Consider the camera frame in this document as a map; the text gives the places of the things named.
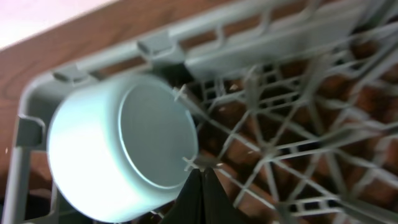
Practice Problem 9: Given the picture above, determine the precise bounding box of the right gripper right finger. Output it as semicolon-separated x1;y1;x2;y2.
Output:
202;168;244;224

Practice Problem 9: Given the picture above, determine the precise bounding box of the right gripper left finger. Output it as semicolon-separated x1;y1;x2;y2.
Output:
160;169;203;224

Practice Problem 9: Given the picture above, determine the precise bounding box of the light blue bowl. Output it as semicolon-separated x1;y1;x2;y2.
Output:
47;74;198;223

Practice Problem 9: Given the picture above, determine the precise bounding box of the grey dishwasher rack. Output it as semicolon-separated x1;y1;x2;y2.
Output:
1;1;397;223

